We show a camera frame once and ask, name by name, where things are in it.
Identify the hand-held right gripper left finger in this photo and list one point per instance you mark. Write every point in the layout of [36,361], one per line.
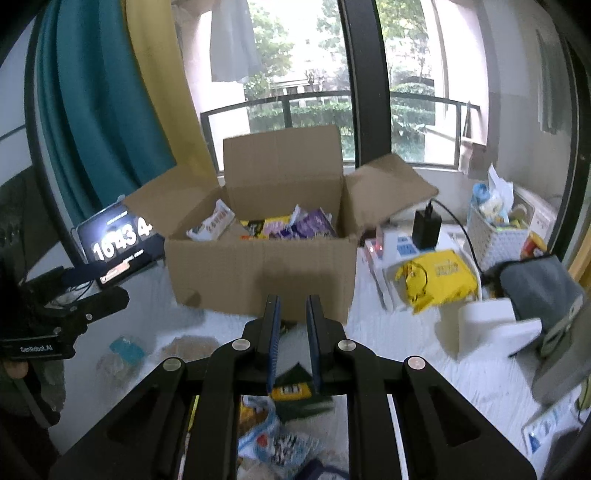
[274,332]

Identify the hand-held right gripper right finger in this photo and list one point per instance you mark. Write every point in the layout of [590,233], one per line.
[314,332]

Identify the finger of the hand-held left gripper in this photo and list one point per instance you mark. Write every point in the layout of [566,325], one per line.
[115,258]
[101,304]

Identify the cardboard box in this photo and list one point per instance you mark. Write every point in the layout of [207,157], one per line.
[258,272]

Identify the person's left hand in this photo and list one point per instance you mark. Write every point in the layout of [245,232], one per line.
[16,369]

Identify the black tablet with clock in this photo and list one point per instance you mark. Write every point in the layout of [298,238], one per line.
[115,230]

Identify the light blue cookie packet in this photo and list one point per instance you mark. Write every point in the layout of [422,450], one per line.
[124,350]

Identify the white flat packet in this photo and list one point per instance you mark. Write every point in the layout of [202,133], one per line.
[381,281]

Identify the red white snack packet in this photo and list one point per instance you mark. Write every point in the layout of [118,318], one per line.
[210,226]

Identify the yellow snack packet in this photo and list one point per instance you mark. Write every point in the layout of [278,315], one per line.
[268,227]

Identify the purple snack packet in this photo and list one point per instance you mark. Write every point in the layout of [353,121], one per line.
[314,226]

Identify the white charger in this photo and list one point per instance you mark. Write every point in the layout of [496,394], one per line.
[379,237]

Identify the blue white cartoon packet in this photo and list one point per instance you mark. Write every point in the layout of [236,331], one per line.
[277,447]

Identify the white blue small box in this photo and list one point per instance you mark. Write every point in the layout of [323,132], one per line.
[401,249]

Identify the yellow wipes packet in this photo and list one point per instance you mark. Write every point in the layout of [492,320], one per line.
[443,277]

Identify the teal curtain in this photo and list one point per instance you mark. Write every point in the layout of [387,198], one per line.
[92,115]

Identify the black power adapter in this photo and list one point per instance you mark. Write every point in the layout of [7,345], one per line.
[425,230]

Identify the white stand device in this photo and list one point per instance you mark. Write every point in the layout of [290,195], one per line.
[485,323]

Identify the yellow curtain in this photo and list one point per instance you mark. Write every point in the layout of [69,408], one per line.
[157,69]

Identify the white woven basket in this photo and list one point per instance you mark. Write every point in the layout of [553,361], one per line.
[498,244]

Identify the grey pouch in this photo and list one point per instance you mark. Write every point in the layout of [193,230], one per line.
[540,286]

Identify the white crumpled tissue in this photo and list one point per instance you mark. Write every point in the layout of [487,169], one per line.
[501,189]

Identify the black balcony railing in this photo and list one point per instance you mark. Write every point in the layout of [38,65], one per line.
[323,95]

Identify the red yellow toy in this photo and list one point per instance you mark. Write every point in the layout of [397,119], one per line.
[535,244]

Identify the steel thermos bottle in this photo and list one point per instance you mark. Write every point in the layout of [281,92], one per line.
[554,378]

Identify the white hanging cloth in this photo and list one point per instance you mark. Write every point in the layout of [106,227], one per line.
[233,41]

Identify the white blue bottle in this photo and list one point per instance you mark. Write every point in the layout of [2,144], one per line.
[542,429]

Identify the white box appliance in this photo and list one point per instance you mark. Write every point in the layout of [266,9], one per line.
[540,212]

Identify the grey hanging cloth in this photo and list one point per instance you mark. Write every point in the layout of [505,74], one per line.
[556,83]

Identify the black window post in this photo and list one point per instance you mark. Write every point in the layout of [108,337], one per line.
[364,69]

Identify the black door frame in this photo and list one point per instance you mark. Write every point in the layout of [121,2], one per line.
[577,138]

